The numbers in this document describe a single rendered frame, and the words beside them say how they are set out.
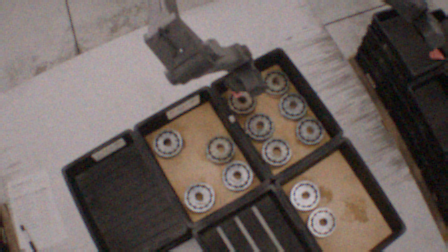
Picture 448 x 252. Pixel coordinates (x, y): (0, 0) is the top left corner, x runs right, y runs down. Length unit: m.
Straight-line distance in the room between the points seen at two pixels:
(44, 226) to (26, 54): 1.62
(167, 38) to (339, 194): 0.89
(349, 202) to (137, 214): 0.73
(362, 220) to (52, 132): 1.28
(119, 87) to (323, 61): 0.87
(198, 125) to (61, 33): 1.72
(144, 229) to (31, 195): 0.56
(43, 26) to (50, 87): 1.27
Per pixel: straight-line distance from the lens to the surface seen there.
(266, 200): 1.37
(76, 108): 1.74
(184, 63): 0.75
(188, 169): 1.39
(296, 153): 1.42
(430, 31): 1.16
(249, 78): 1.15
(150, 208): 1.39
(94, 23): 2.88
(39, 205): 1.68
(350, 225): 1.40
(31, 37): 3.05
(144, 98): 1.66
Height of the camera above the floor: 2.17
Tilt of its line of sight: 69 degrees down
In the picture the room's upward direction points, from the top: 4 degrees counter-clockwise
